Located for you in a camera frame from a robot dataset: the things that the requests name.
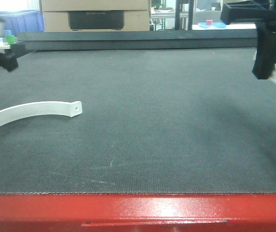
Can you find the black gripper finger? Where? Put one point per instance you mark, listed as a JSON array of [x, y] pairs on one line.
[[266, 51], [247, 11]]

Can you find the red metal table edge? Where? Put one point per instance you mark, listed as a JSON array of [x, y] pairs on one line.
[[137, 213]]

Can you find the dark raised board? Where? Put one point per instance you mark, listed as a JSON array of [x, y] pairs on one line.
[[139, 40]]

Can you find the green cup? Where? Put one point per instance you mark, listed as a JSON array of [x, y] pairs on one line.
[[10, 39]]

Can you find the cardboard box with black print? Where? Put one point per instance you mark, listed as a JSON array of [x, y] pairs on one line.
[[95, 15]]

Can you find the blue crate far left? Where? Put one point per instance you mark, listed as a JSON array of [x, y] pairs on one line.
[[23, 21]]

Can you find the blue tray with red cube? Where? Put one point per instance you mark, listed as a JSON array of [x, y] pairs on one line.
[[211, 24]]

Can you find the dark grey table mat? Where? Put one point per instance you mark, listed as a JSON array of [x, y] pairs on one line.
[[153, 121]]

